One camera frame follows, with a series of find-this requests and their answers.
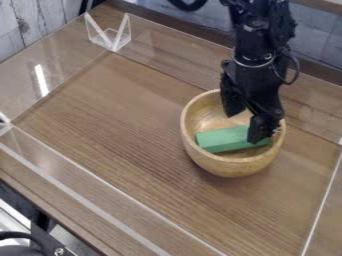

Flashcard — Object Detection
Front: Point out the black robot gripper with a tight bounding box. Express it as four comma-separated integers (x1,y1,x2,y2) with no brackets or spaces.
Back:
218,56,286,145

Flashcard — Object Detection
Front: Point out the green rectangular block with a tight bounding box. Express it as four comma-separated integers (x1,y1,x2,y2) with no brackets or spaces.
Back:
195,125,272,154

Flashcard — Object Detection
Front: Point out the wooden bowl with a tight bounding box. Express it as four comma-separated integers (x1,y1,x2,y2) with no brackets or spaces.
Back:
180,89,286,177

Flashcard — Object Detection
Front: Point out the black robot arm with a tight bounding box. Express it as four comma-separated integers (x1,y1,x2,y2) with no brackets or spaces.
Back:
219,0,299,144

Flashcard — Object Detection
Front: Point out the black metal table clamp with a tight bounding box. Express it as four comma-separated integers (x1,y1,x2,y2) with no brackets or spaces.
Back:
0,181,76,256

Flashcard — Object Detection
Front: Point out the clear acrylic corner bracket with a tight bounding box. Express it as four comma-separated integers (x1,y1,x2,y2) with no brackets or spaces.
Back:
84,13,131,52

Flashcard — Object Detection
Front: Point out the clear acrylic tray wall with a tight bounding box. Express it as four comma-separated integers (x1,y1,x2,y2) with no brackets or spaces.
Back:
0,113,226,256

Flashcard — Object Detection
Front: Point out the black cable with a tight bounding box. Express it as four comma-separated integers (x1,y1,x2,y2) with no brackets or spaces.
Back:
0,230,35,244

